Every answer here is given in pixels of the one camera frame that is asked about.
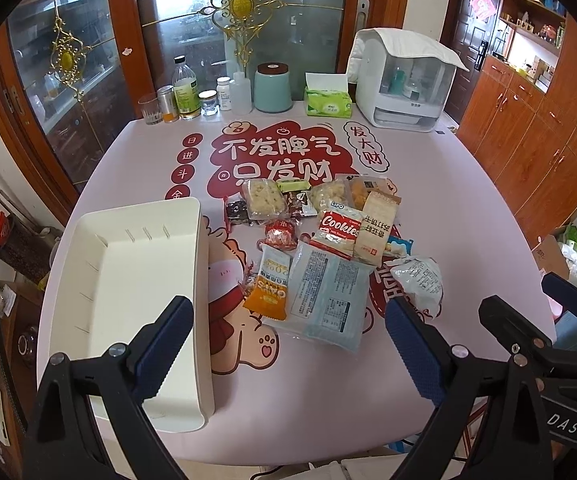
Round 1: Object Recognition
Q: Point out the white snack bag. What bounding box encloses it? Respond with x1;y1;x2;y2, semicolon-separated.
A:
386;256;444;322

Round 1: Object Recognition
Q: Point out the small blue snack packet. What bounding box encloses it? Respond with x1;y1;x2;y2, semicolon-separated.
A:
384;235;413;258

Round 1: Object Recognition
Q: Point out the large pale blue snack bag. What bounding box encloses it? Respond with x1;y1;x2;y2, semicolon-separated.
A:
267;242;373;353

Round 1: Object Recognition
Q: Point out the brown cracker packet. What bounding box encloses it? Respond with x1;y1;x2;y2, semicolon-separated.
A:
354;191;400;266

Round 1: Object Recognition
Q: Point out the red cookies packet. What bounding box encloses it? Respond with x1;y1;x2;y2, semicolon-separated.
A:
309;202;363;260

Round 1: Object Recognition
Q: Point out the orange oats snack packet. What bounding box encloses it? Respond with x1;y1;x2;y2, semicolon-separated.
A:
244;244;291;321

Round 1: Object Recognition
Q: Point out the walnut cake clear packet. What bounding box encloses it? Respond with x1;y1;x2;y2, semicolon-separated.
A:
309;179;348;214

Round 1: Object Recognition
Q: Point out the red candy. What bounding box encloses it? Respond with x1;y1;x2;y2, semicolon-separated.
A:
257;219;311;252

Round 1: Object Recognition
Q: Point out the red black small packet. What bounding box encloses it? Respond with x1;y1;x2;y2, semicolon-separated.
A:
285;191;318;220

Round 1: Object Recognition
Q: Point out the clear rice cracker packet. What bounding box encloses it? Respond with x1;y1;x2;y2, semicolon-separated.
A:
242;179;287;221

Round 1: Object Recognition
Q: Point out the dark small snack packet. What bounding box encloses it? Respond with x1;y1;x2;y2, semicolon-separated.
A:
223;195;250;226

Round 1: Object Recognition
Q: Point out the orange pastry clear packet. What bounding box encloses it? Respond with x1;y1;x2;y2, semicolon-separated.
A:
346;174;398;210

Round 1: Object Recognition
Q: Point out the cardboard box with bags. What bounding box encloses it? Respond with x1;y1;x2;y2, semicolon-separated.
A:
531;223;577;287

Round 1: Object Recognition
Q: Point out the cream plastic storage bin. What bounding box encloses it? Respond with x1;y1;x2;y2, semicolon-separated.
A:
38;197;215;432

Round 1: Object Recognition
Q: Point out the white countertop sterilizer appliance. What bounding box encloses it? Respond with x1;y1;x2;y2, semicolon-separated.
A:
346;27;468;132

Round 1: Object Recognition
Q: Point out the green tissue box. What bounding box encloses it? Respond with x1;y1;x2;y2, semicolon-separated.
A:
304;73;353;118

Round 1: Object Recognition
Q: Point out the clear drinking glass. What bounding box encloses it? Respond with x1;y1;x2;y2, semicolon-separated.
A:
138;93;162;126

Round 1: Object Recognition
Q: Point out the teal canister brown lid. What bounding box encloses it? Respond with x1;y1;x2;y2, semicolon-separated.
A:
254;62;293;114

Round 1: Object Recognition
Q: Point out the metal tin can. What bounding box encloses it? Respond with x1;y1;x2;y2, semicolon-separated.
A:
157;84;179;124

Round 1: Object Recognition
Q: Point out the white plastic squeeze bottle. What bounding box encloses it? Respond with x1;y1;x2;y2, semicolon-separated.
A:
230;72;253;115

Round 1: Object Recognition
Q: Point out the green label glass bottle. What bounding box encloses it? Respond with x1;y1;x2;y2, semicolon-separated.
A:
172;55;200;119

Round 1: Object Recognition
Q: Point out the white pill bottle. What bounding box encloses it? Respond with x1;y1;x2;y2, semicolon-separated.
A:
216;76;232;112

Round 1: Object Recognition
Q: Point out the glass sliding door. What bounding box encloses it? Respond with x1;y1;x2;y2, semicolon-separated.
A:
0;0;407;224

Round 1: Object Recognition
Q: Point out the wooden cabinet wall unit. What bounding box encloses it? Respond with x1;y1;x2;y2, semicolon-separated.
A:
458;0;577;247

